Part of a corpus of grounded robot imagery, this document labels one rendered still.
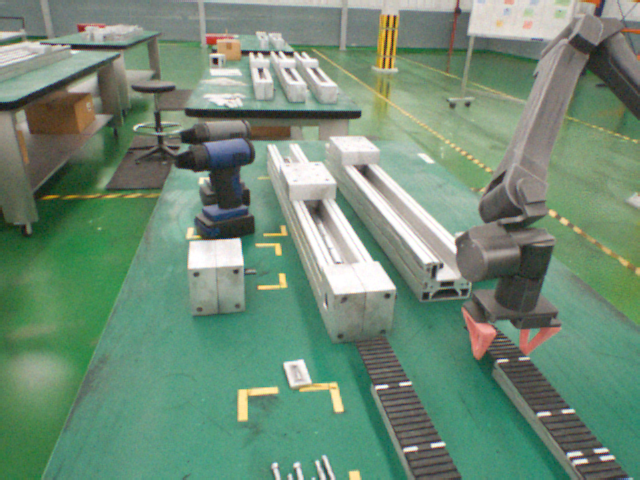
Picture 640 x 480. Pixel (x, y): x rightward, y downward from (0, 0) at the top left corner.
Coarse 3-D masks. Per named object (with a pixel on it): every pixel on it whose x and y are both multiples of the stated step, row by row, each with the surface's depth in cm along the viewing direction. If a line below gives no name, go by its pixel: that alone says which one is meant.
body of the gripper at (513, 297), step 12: (516, 276) 64; (540, 276) 65; (504, 288) 66; (516, 288) 65; (528, 288) 64; (540, 288) 65; (480, 300) 68; (492, 300) 69; (504, 300) 67; (516, 300) 66; (528, 300) 65; (540, 300) 69; (492, 312) 66; (504, 312) 66; (516, 312) 66; (528, 312) 66; (540, 312) 66; (552, 312) 67
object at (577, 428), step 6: (546, 426) 59; (552, 426) 59; (558, 426) 59; (564, 426) 59; (570, 426) 59; (576, 426) 59; (582, 426) 59; (552, 432) 58; (558, 432) 58; (564, 432) 58; (570, 432) 58; (576, 432) 58; (582, 432) 58; (588, 432) 58
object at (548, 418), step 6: (540, 414) 60; (546, 414) 61; (552, 414) 61; (558, 414) 61; (564, 414) 61; (570, 414) 61; (540, 420) 60; (546, 420) 60; (552, 420) 60; (558, 420) 60; (564, 420) 60; (570, 420) 60; (576, 420) 60
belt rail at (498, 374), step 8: (496, 376) 70; (504, 376) 68; (504, 384) 68; (512, 392) 67; (512, 400) 67; (520, 400) 66; (520, 408) 65; (528, 408) 64; (528, 416) 64; (536, 416) 62; (536, 424) 62; (536, 432) 62; (544, 432) 61; (544, 440) 61; (552, 440) 60; (552, 448) 59; (560, 448) 59; (560, 456) 58; (568, 464) 57; (568, 472) 57; (576, 472) 56
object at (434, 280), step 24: (336, 168) 142; (360, 192) 123; (384, 192) 124; (360, 216) 121; (384, 216) 104; (408, 216) 109; (384, 240) 105; (408, 240) 92; (432, 240) 98; (408, 264) 92; (432, 264) 85; (432, 288) 88; (456, 288) 89
